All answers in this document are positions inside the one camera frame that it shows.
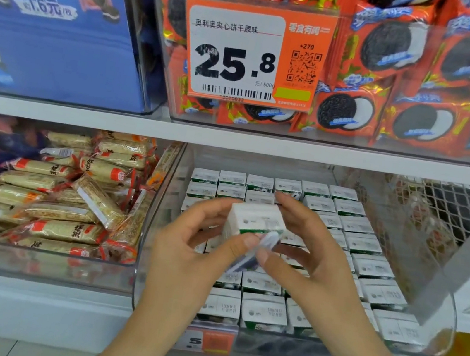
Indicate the clear plastic display bin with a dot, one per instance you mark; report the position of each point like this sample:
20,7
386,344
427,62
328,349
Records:
428,331
37,260

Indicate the rows of white juice cartons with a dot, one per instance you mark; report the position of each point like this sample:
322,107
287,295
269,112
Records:
387,284

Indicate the pile of yellow wafer bars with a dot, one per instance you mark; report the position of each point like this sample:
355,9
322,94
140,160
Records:
58,201

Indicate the blue cardboard display box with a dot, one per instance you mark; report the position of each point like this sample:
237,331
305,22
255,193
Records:
65,47

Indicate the person's right hand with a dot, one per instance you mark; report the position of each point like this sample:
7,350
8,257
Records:
322,274

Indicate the person's left hand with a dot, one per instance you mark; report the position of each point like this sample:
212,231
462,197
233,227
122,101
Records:
185,270

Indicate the person's left forearm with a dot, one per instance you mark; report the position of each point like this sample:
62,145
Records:
136,355

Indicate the large white orange price tag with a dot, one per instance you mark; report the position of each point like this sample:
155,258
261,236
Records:
232,55

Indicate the blueberry juice carton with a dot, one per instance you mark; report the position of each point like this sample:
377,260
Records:
254,223

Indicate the stack of red cookie packets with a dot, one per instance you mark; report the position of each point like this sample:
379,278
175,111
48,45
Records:
437,83

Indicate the small orange price tag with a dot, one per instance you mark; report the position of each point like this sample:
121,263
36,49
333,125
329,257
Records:
205,340

